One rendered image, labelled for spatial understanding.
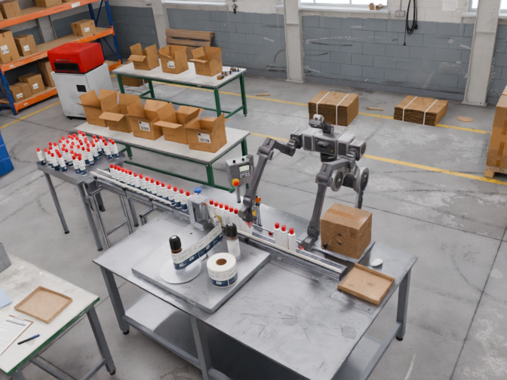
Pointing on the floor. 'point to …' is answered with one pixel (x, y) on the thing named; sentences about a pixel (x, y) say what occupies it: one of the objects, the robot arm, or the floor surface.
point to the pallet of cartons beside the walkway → (498, 140)
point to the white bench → (32, 347)
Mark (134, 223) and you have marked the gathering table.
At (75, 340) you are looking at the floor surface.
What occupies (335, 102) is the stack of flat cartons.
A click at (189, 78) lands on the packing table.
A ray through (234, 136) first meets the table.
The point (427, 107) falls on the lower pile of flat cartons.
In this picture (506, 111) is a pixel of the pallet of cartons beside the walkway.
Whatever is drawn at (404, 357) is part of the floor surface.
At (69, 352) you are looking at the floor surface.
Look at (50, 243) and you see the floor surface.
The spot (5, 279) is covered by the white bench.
